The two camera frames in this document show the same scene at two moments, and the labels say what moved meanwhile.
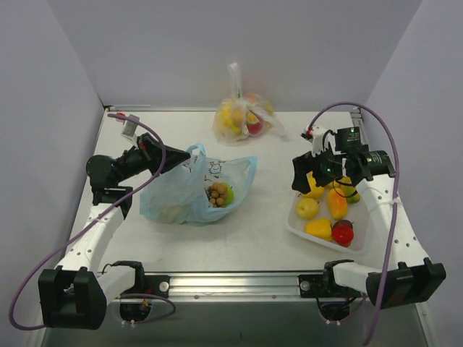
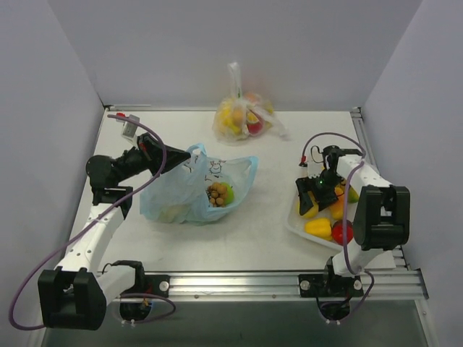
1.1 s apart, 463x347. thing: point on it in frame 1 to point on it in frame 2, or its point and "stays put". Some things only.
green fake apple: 229,197 stays put
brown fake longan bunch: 218,191 stays put
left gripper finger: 157,144 stays put
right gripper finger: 302,165 to 306,194
